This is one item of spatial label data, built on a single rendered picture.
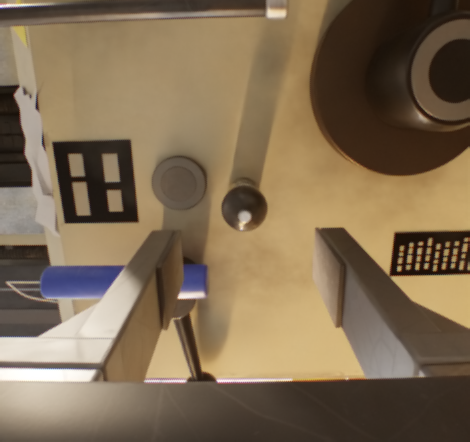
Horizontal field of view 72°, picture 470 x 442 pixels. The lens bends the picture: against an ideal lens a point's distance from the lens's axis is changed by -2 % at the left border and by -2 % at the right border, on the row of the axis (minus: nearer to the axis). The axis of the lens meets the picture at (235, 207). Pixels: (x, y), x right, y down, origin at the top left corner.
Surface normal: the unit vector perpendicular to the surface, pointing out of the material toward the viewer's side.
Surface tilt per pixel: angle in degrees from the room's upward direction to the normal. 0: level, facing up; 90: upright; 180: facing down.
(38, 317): 90
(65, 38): 90
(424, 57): 90
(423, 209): 90
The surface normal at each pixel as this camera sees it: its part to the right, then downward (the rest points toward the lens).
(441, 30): 0.00, 0.27
